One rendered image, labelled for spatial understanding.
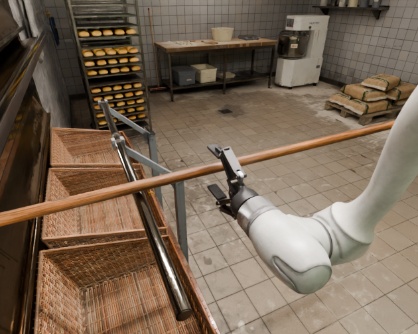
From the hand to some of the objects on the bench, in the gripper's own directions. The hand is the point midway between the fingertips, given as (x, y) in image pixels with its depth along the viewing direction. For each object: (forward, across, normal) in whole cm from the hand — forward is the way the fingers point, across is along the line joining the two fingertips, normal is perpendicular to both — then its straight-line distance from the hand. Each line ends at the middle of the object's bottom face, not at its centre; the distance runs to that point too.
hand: (213, 167), depth 80 cm
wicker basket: (-2, +61, -32) cm, 69 cm away
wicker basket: (+117, +61, -30) cm, 136 cm away
